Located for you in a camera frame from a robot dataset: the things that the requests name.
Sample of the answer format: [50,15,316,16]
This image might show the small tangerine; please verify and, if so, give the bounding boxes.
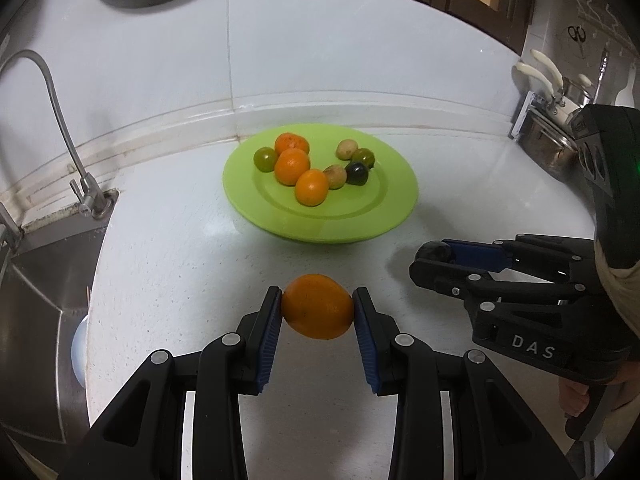
[294,169,330,208]
[274,132,311,156]

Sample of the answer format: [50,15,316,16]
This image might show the white bowl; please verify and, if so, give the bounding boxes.
[70,316,94,389]

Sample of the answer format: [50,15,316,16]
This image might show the large green plum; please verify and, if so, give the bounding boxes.
[252,146,279,172]

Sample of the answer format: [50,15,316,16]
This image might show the person's right hand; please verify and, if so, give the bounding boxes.
[556,379,592,419]

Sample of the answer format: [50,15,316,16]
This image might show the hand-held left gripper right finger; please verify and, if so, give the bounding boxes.
[352,287,581,480]

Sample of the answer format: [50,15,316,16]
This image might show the thin gooseneck faucet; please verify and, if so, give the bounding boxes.
[0,50,118,219]

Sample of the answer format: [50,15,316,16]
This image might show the thick chrome faucet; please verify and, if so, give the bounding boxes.
[0,202,24,252]

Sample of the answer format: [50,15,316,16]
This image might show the steel sink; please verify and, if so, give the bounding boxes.
[0,225,108,461]

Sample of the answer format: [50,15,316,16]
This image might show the large yellow plum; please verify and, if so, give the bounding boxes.
[322,164,348,190]

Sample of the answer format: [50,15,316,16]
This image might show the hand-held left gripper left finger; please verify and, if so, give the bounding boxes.
[57,286,284,480]

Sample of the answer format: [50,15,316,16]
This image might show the green plate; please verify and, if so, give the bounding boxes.
[222,124,420,245]

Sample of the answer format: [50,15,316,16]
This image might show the black scissors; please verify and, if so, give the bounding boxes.
[567,25,587,59]

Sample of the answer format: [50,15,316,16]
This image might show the large orange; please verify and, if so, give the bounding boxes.
[281,274,355,341]
[273,148,312,187]

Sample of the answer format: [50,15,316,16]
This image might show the white utensil rack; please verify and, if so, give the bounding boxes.
[509,90,576,142]

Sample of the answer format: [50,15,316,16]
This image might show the white-handled utensil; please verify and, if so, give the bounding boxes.
[515,62,556,99]
[530,49,567,92]

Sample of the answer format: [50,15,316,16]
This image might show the person's right forearm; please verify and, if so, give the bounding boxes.
[599,240,640,335]

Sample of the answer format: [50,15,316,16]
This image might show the dark plum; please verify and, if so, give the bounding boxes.
[417,241,453,263]
[345,162,370,187]

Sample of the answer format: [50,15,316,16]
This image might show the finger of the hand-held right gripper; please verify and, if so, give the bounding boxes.
[446,234,597,282]
[409,257,592,311]

